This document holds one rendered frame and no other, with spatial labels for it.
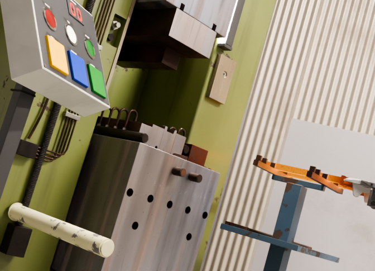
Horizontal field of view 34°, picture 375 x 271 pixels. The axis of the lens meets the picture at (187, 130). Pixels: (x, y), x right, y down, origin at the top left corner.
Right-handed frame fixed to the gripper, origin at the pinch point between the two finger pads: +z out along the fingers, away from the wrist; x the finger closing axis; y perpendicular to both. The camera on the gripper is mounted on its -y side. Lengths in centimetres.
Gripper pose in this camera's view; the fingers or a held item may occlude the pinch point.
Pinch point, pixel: (350, 181)
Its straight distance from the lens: 224.5
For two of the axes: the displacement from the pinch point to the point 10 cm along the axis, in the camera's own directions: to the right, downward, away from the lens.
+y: -2.8, 9.5, -1.3
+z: -8.1, -1.6, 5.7
